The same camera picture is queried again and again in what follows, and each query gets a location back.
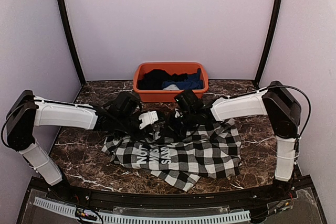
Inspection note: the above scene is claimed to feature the black white plaid shirt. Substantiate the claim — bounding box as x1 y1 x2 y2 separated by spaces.
102 119 241 191

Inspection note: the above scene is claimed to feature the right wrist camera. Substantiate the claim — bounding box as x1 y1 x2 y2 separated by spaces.
174 90 204 113

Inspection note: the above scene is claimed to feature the right black frame post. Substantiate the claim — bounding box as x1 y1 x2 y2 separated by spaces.
253 0 282 88

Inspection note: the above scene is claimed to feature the white slotted cable duct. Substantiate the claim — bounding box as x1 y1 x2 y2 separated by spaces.
33 197 251 223

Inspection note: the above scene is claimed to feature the black frame post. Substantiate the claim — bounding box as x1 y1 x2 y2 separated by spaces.
253 0 282 88
57 0 86 86

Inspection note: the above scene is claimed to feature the black front rail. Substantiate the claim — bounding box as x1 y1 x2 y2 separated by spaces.
44 182 297 213

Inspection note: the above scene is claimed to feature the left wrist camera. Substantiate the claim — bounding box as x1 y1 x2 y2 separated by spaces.
138 111 159 130

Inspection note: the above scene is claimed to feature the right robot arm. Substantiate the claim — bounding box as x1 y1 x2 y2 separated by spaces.
166 81 308 200

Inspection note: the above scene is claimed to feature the black garment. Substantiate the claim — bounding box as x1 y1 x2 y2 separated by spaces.
137 69 188 90

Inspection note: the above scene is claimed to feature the orange plastic basin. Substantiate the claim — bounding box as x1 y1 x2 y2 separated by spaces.
133 62 209 103

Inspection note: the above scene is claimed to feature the left black frame post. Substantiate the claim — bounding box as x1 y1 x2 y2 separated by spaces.
57 0 86 86

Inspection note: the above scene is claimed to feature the blue garment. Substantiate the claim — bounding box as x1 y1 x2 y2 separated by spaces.
161 68 204 90

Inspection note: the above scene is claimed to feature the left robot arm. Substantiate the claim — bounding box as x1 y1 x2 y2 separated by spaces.
1 90 164 201

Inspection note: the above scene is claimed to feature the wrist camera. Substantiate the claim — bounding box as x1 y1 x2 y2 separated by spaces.
174 90 204 113
138 111 159 130

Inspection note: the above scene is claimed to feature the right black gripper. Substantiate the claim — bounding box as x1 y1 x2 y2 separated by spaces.
159 109 197 139

